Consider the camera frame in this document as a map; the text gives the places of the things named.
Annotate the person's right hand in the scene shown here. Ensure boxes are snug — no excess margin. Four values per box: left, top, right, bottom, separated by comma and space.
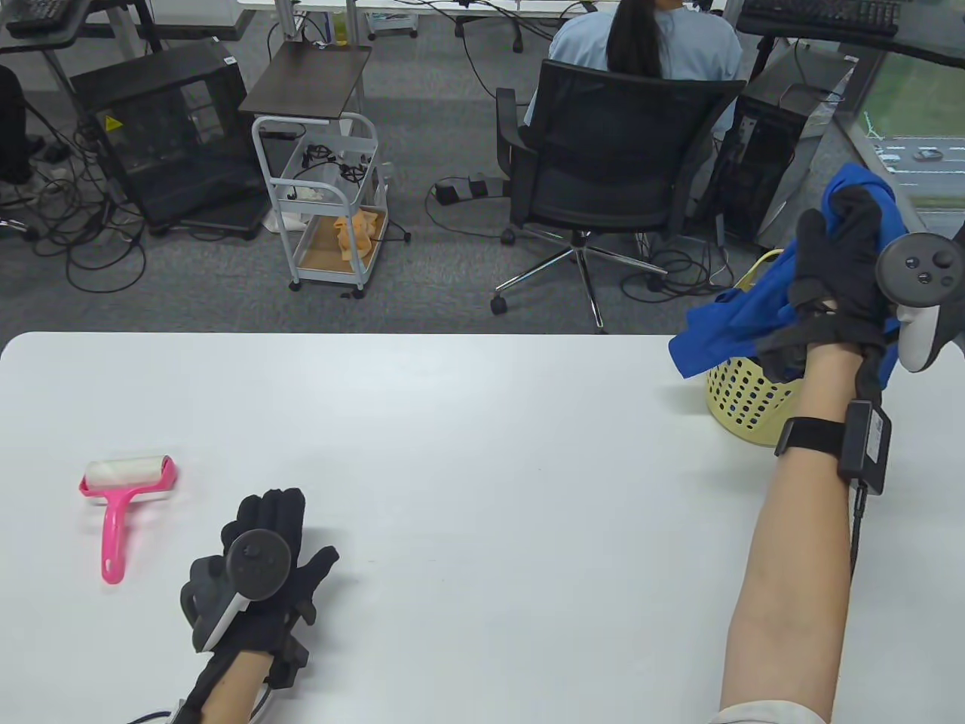
756, 187, 903, 393

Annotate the person's left hand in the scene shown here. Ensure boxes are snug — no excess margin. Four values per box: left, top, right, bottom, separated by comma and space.
181, 487, 340, 691

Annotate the blue t-shirt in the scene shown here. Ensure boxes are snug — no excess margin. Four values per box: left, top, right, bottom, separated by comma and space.
669, 162, 909, 382

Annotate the pink lint roller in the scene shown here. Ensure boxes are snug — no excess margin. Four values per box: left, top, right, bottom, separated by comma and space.
79, 454, 179, 585

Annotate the person's right forearm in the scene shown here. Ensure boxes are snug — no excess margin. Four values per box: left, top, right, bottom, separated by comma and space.
720, 341, 864, 713

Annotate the person's left forearm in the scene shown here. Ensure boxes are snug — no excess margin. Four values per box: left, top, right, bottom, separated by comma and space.
200, 652, 272, 724

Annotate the dark grey left hand controller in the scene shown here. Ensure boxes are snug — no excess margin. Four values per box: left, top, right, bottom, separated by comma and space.
179, 530, 293, 653

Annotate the dark grey hand controller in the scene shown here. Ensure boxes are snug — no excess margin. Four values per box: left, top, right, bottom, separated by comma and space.
179, 530, 293, 653
876, 234, 965, 374

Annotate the dark grey right hand controller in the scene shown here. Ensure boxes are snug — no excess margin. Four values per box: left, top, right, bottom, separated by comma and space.
876, 234, 965, 374

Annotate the black computer tower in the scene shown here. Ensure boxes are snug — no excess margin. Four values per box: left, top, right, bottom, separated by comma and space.
716, 45, 859, 246

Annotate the yellow perforated plastic basket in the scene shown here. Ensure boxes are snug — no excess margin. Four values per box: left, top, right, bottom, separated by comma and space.
707, 249, 807, 447

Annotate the black mesh office chair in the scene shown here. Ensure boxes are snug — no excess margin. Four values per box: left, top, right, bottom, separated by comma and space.
496, 60, 747, 335

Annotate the black desk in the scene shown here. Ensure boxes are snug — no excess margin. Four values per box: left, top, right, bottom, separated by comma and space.
0, 0, 253, 57
735, 0, 965, 72

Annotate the black keyboard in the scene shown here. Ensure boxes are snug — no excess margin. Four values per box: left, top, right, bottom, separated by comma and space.
6, 0, 90, 37
743, 0, 902, 37

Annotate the black foot pedal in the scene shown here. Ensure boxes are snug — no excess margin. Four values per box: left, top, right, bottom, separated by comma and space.
436, 173, 510, 206

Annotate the orange cloth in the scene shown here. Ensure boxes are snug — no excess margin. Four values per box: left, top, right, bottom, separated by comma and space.
334, 211, 381, 263

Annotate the white rolling cart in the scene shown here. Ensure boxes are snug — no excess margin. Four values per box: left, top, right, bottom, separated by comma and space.
251, 113, 393, 299

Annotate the person's white shirt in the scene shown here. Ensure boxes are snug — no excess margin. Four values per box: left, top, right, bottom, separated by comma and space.
709, 700, 826, 724

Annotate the small white storage cart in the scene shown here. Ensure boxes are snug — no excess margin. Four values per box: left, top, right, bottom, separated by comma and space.
367, 9, 419, 40

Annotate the brown side table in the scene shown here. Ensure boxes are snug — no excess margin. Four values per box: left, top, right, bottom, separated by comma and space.
240, 43, 373, 125

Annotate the black open computer case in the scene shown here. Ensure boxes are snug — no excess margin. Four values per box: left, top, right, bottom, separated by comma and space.
68, 39, 272, 238

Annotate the white desk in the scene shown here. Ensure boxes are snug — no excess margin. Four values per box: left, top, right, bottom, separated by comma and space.
240, 0, 604, 42

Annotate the black left glove cable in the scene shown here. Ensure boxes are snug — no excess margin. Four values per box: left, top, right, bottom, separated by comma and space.
128, 675, 274, 724

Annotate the black glove cable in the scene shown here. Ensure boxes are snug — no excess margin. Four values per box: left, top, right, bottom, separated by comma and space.
128, 675, 274, 724
848, 483, 869, 581

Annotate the black right wrist camera strap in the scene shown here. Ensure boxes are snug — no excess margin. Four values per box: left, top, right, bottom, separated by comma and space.
775, 401, 893, 495

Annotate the tangle of black cables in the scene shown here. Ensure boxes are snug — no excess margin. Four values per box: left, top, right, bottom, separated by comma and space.
0, 121, 148, 295
622, 222, 736, 296

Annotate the black right glove cable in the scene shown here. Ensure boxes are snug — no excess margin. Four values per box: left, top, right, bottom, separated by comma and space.
848, 483, 869, 581

